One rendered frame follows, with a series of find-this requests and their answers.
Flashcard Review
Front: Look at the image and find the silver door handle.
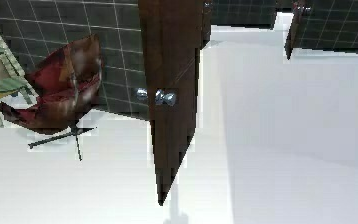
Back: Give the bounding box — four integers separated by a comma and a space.
135, 87, 178, 107

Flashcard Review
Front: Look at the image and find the dark brown room door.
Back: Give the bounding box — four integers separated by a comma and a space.
137, 0, 213, 207

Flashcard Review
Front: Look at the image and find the red brown swivel chair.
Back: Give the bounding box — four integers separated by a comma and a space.
0, 33, 105, 162

